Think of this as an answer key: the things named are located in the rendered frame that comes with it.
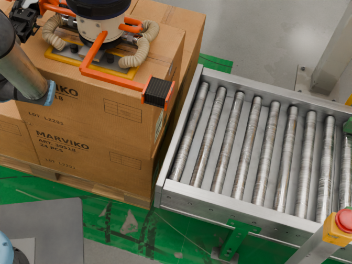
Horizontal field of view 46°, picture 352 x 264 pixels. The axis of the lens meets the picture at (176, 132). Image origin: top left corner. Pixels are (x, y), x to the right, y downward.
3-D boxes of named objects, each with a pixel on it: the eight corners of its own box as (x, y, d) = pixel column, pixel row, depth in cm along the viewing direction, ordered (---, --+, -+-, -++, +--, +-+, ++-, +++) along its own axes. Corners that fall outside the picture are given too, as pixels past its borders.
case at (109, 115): (177, 93, 200) (186, 30, 167) (150, 161, 177) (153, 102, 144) (62, 59, 206) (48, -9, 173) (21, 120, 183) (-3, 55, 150)
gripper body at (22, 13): (41, 25, 148) (25, 48, 141) (19, 20, 149) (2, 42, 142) (37, 8, 142) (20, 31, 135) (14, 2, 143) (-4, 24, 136)
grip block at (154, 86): (174, 91, 134) (175, 80, 130) (166, 111, 130) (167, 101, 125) (149, 84, 135) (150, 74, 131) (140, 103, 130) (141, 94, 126)
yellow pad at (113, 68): (141, 63, 154) (141, 54, 150) (131, 83, 149) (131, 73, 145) (56, 40, 158) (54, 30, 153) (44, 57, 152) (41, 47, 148)
